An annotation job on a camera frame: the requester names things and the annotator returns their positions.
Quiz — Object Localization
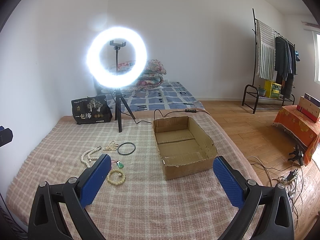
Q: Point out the long white pearl necklace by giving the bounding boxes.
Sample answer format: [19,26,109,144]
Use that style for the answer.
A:
[80,146,103,169]

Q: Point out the cream bead bracelet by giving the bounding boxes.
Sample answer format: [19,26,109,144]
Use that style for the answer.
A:
[106,168,126,186]

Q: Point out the green pendant red cord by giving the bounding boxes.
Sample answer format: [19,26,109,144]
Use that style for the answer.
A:
[111,159,125,170]

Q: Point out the small white pearl bracelet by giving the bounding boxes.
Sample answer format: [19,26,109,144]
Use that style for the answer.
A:
[103,140,120,152]

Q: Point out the black blue bangle ring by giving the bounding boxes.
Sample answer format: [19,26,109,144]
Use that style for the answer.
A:
[117,142,136,155]

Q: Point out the white power strip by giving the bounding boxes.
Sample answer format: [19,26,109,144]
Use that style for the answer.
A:
[279,169,298,199]

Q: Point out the black clamp on floor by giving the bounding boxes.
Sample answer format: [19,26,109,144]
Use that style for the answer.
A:
[288,144,305,166]

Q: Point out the open cardboard box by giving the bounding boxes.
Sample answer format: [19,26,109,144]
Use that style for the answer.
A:
[152,116,218,180]

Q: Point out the orange floral cloth table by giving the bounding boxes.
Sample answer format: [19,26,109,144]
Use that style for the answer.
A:
[273,105,319,166]

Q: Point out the pink plaid blanket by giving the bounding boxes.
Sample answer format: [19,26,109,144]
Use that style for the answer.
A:
[5,109,263,240]

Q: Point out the black printed snack bag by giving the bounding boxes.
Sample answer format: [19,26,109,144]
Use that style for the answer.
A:
[71,95,113,125]

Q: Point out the black clothes rack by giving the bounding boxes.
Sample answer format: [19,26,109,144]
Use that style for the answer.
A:
[241,8,295,114]

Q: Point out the small potted plant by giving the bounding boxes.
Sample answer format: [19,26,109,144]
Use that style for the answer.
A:
[258,86,266,97]

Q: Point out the stacked gift boxes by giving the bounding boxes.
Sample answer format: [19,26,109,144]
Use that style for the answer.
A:
[297,94,319,123]

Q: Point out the yellow crate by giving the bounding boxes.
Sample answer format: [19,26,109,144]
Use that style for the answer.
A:
[264,80,281,99]

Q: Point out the black tripod stand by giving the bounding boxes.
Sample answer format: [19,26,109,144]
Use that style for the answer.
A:
[111,88,136,133]

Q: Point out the blue patterned mattress sheet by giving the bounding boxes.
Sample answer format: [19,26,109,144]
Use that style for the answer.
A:
[105,80,206,113]

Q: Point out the black phone holder clamp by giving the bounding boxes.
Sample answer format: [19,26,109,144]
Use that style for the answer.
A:
[109,40,126,51]

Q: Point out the dark hanging clothes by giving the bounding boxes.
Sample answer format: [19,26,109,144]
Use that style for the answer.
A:
[275,36,297,99]

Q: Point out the folded floral quilt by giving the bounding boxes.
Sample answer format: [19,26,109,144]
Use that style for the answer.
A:
[107,59,167,90]

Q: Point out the striped white green towel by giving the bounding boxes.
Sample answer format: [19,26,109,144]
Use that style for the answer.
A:
[256,20,276,80]

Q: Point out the window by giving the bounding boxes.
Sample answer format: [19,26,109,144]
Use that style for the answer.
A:
[312,31,320,84]

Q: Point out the tangled floor cables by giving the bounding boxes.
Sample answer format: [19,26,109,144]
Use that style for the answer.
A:
[247,154,320,230]

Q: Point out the black inline cable remote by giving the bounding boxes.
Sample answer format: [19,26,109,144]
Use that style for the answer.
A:
[184,109,201,113]

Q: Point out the black ring light cable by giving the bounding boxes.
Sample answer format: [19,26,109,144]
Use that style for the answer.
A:
[107,89,213,125]

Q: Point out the white ring light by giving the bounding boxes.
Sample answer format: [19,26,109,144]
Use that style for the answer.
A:
[86,27,147,89]

